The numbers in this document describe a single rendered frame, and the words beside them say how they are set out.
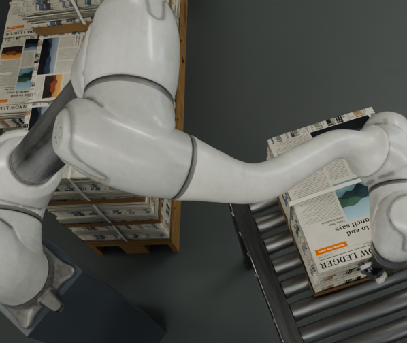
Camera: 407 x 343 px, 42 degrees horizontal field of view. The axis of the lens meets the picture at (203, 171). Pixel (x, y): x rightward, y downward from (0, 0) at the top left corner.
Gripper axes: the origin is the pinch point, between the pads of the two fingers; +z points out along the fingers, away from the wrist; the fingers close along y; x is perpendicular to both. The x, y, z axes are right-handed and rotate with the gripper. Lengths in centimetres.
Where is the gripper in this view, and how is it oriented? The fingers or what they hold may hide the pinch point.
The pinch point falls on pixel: (379, 274)
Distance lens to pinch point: 136.7
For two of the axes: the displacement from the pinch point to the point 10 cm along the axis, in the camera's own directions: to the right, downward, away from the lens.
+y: -9.4, 3.5, 0.1
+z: 1.7, 4.3, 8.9
